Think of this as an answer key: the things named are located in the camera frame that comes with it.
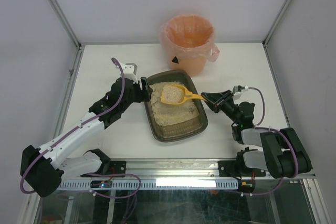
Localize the yellow plastic litter scoop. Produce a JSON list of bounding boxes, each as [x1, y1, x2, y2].
[[160, 84, 206, 105]]

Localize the dark grey litter box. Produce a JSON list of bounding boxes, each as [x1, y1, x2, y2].
[[145, 70, 208, 142]]

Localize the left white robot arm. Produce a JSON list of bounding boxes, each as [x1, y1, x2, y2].
[[20, 77, 152, 198]]

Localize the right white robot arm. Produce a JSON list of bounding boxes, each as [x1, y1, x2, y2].
[[201, 90, 312, 179]]

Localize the cat litter granules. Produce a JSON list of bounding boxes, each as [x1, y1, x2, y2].
[[150, 82, 199, 126]]

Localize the orange trash bin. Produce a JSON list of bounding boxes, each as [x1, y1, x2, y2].
[[167, 16, 215, 76]]

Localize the translucent pink bin liner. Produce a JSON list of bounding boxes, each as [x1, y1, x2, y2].
[[160, 14, 219, 62]]

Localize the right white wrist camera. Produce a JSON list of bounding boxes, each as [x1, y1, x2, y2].
[[232, 85, 249, 96]]

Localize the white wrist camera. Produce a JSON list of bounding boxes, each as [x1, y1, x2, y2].
[[122, 63, 138, 83], [232, 85, 249, 96]]

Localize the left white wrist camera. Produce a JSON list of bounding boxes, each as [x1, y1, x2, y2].
[[122, 63, 138, 83]]

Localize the aluminium mounting rail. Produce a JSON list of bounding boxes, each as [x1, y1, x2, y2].
[[62, 158, 315, 180]]

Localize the white slotted cable duct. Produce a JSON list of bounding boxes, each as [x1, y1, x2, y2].
[[58, 178, 238, 191]]

